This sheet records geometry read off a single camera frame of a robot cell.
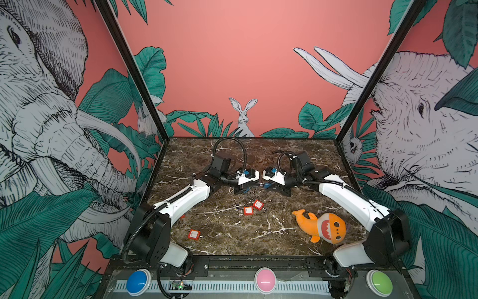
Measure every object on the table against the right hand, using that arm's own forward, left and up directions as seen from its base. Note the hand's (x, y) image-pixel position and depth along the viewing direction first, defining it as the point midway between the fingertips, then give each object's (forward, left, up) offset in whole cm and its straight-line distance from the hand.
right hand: (266, 183), depth 78 cm
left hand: (0, +4, +2) cm, 4 cm away
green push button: (-33, -42, -17) cm, 57 cm away
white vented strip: (-35, +14, -18) cm, 42 cm away
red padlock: (-2, +3, -17) cm, 18 cm away
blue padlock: (+7, +8, -19) cm, 22 cm away
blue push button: (-34, +49, -16) cm, 62 cm away
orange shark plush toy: (-15, -26, -11) cm, 32 cm away
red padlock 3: (-16, +32, -16) cm, 39 cm away
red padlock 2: (-5, +8, -17) cm, 19 cm away
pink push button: (-33, +1, -17) cm, 37 cm away
